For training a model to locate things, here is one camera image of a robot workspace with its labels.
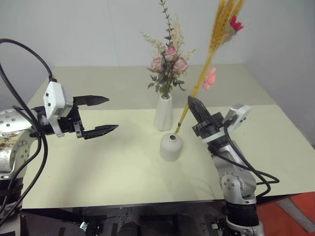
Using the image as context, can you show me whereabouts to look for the short round white vase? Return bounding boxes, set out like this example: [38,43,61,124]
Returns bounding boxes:
[159,132,184,162]

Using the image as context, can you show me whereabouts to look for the pink rose bouquet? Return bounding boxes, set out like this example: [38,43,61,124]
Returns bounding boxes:
[140,0,198,97]

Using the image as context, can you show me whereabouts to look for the yellow wheat bouquet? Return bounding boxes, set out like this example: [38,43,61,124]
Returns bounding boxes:
[175,0,246,135]

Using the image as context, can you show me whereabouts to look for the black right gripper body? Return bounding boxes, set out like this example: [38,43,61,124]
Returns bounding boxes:
[191,111,226,140]

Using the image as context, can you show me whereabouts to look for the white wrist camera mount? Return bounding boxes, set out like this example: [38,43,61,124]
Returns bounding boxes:
[43,80,74,138]
[201,103,252,144]

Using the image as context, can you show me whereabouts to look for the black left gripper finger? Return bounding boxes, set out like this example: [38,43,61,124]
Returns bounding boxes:
[73,94,110,107]
[82,124,120,141]

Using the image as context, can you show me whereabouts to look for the tall white vase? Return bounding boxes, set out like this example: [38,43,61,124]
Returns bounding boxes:
[154,93,173,132]

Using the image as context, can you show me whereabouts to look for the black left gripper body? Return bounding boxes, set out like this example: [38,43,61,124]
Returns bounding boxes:
[31,104,86,138]

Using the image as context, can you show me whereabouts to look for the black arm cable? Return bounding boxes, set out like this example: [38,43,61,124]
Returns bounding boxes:
[0,38,58,223]
[223,122,281,198]

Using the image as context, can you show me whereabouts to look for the black under-table frame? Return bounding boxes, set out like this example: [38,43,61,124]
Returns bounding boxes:
[20,199,230,236]

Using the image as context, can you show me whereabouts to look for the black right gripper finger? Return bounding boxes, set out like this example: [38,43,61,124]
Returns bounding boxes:
[187,95,204,124]
[193,97,215,123]

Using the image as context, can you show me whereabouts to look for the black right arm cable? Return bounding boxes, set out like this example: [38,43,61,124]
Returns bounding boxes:
[223,122,281,198]

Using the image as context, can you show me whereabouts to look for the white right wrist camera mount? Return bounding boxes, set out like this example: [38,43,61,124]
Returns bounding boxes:
[201,103,252,144]

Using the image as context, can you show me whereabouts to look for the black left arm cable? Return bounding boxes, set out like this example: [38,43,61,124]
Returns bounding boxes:
[0,38,58,223]

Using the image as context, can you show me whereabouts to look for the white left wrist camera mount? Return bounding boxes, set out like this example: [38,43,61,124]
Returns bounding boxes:
[43,80,74,138]

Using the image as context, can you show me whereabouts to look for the dark rounded shape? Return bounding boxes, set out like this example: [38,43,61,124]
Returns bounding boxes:
[117,220,141,236]

